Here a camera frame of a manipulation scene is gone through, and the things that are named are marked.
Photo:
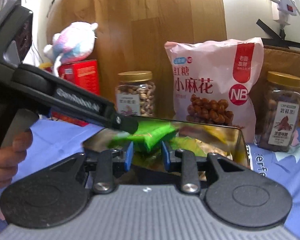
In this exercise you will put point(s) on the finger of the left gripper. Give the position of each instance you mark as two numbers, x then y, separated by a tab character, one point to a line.
123	123

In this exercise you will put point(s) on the light green snack packet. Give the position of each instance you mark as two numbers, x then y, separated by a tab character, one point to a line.
153	158

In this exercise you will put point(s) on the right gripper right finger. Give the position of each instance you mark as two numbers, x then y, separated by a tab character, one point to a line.
184	162

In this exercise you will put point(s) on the yellow plush toy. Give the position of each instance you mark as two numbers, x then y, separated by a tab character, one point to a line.
47	66

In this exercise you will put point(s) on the white power strip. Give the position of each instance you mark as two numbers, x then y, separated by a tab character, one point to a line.
283	11

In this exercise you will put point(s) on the nut jar gold lid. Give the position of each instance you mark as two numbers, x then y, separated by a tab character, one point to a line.
281	112
135	93

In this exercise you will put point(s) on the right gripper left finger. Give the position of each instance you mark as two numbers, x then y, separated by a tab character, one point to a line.
107	164

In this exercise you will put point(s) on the red gift bag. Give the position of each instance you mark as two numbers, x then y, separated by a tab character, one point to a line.
83	74

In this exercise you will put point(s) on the wooden board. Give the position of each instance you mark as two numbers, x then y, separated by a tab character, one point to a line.
132	33

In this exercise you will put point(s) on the person left hand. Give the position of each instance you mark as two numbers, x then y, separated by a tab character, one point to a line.
12	156

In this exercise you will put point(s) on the black tin snack box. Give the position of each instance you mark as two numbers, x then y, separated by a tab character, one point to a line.
226	141

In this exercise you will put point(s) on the right nut jar gold lid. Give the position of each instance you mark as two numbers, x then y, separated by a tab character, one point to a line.
281	112

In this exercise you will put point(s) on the pink twist snack bag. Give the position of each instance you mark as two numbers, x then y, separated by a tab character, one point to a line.
212	82

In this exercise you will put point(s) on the pink blue plush toy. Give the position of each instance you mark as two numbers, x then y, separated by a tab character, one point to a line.
74	43

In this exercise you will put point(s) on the left nut jar gold lid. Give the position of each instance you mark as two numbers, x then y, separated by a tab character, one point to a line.
135	93

